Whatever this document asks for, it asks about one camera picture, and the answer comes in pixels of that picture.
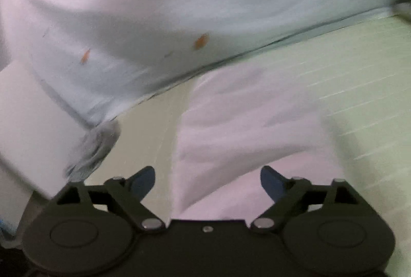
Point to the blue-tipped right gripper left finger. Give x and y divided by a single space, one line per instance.
128 195

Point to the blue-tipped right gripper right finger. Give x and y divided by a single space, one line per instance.
287 195

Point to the white cloth garment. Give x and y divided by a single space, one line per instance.
238 120

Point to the grey striped folded garment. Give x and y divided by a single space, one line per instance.
91 151

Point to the green grid cutting mat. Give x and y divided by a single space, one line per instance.
361 77

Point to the light blue carrot-print storage bag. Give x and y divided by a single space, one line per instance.
98 58

